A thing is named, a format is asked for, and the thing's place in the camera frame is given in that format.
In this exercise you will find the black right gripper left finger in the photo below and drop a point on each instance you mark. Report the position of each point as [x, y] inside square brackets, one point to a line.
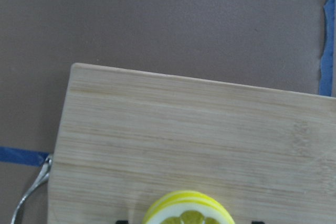
[121, 222]

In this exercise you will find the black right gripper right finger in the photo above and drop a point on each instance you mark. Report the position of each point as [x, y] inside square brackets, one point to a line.
[257, 222]

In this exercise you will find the bamboo cutting board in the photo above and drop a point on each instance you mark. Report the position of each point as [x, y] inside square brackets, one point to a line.
[127, 137]

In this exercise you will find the yellow lemon slice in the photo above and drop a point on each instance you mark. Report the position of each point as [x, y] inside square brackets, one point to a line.
[187, 206]

